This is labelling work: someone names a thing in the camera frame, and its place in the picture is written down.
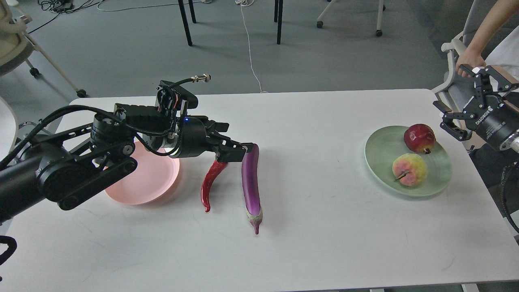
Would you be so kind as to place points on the black table legs middle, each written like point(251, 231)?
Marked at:
point(278, 19)

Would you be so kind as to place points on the white chair base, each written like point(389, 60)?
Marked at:
point(331, 17)

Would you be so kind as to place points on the pink plate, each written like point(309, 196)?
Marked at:
point(153, 178)

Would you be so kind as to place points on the white round table edge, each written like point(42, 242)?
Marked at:
point(8, 129)

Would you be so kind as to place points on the black table legs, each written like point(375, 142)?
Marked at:
point(183, 14)
point(278, 19)

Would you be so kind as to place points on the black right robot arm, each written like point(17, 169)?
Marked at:
point(508, 175)

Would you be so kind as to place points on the person's hand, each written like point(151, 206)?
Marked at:
point(470, 57)

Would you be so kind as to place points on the red chili pepper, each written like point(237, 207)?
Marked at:
point(215, 169)

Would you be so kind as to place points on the purple eggplant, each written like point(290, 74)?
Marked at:
point(250, 188)

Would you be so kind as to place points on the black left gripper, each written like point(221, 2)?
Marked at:
point(198, 134)

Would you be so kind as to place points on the grey office chair right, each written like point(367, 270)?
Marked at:
point(456, 91)

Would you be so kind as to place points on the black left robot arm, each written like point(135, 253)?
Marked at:
point(78, 151)

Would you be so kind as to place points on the yellow pink peach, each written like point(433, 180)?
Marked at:
point(410, 170)

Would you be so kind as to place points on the green plate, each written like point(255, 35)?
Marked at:
point(387, 144)

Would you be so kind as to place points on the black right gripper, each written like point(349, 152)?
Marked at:
point(496, 122)

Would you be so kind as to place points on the person's forearm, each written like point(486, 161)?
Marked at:
point(498, 15)

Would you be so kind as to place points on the dark red pomegranate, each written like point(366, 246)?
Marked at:
point(419, 138)

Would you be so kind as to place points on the beige office chair left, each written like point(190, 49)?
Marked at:
point(16, 44)

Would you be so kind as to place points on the black table legs left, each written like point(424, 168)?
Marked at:
point(183, 14)

